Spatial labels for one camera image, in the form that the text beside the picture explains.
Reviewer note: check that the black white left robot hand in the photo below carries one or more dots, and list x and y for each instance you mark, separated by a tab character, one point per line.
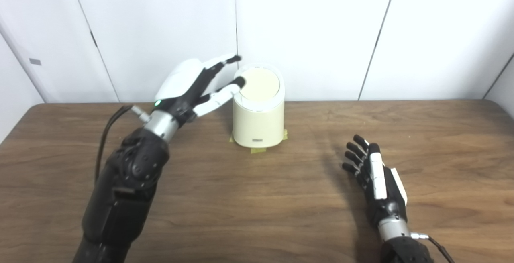
182	82

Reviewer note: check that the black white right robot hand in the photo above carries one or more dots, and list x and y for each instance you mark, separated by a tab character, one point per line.
381	182

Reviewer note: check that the cream round bin lid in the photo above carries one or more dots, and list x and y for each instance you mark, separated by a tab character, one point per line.
261	85

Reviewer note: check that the cream-colored plastic bin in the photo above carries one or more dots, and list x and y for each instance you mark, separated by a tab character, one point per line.
259	124

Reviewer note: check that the grey wall label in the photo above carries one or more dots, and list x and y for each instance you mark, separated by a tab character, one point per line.
35	61

